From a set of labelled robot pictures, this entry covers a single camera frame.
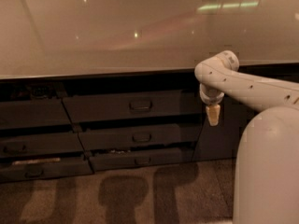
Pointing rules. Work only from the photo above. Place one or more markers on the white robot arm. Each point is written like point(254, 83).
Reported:
point(267, 162)

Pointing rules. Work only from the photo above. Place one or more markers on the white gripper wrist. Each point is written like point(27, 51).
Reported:
point(212, 99)

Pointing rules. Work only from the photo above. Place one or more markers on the dark cabinet door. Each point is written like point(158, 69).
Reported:
point(222, 141)

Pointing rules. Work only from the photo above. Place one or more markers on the dark drawer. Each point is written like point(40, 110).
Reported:
point(33, 113)
point(139, 136)
point(133, 105)
point(45, 170)
point(39, 144)
point(143, 158)

